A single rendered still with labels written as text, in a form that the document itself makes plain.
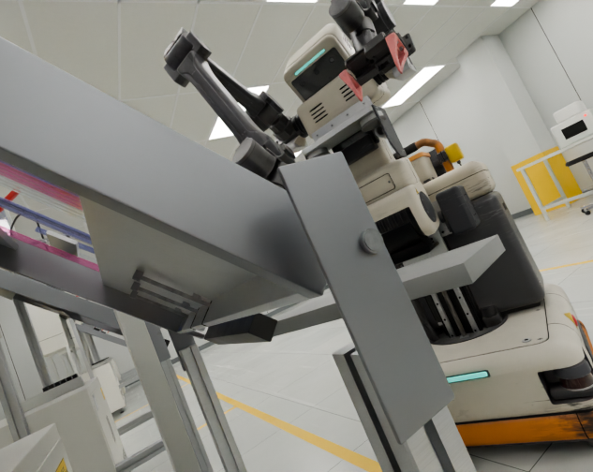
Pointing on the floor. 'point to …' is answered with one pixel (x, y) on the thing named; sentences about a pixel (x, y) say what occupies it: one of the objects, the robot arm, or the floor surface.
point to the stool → (592, 180)
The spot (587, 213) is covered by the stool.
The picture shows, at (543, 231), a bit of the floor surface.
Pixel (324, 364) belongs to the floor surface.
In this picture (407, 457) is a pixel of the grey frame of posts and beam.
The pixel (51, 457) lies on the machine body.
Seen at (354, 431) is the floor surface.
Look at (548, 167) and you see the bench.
